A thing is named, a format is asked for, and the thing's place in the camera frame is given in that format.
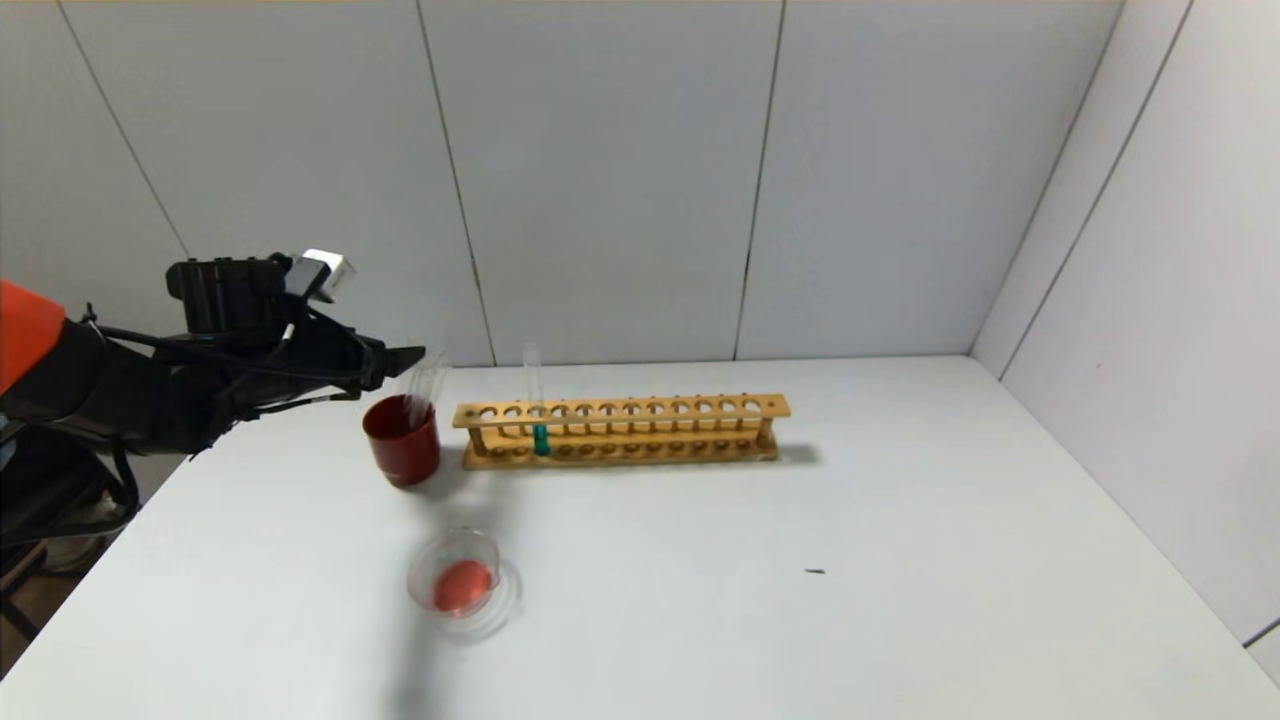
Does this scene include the dark background furniture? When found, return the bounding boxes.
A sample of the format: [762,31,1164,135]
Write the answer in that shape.
[0,420,138,646]

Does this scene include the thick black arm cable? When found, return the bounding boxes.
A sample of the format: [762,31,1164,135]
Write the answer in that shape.
[100,440,141,526]

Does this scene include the pale shoes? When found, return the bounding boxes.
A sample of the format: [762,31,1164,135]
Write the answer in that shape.
[44,490,129,574]

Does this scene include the wooden test tube rack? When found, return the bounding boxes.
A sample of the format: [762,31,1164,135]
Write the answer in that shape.
[453,394,791,470]

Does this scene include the red pigment glass test tube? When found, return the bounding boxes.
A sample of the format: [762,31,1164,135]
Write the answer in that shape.
[422,352,451,429]

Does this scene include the blue pigment glass test tube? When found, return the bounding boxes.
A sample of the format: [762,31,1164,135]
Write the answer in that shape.
[523,343,552,457]

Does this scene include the clear glass dish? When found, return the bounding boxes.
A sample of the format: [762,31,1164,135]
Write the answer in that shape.
[408,527,523,639]

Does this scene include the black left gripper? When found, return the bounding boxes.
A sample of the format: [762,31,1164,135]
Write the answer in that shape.
[291,309,426,405]

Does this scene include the dark red cup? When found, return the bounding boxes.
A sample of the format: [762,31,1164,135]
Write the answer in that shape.
[362,395,442,489]

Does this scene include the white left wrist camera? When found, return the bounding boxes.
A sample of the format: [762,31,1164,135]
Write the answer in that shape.
[288,249,357,304]

